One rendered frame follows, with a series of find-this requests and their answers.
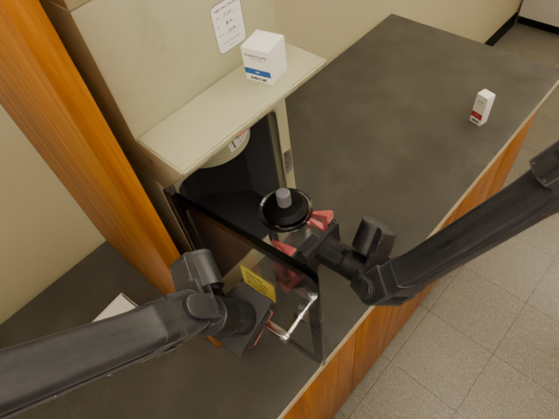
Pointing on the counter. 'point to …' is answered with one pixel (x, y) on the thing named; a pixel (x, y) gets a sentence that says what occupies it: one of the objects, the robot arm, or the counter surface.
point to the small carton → (264, 56)
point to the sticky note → (258, 283)
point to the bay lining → (239, 169)
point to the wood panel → (78, 140)
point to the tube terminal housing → (158, 73)
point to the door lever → (284, 329)
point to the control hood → (219, 117)
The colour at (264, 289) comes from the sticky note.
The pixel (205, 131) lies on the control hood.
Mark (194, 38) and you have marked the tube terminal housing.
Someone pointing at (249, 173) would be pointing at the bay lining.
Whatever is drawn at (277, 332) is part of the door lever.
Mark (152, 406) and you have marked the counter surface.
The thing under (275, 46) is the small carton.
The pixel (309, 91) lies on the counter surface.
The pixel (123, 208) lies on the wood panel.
